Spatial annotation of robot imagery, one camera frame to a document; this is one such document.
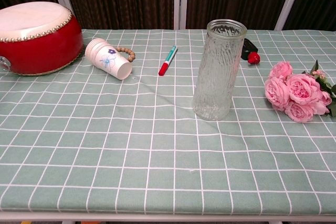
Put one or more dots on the red and green marker pen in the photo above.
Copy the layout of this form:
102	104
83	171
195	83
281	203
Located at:
164	68

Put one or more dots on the red drum white skin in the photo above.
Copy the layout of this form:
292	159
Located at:
42	45

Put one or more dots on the white table frame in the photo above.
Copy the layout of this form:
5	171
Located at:
168	216

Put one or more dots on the pink artificial rose bouquet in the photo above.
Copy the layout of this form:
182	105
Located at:
299	90

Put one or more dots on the green white grid tablecloth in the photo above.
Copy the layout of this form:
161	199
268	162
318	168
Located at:
131	142

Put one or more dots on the textured clear glass vase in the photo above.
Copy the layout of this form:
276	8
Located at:
218	77

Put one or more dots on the black clip with red ornament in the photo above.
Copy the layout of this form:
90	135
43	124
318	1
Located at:
253	57

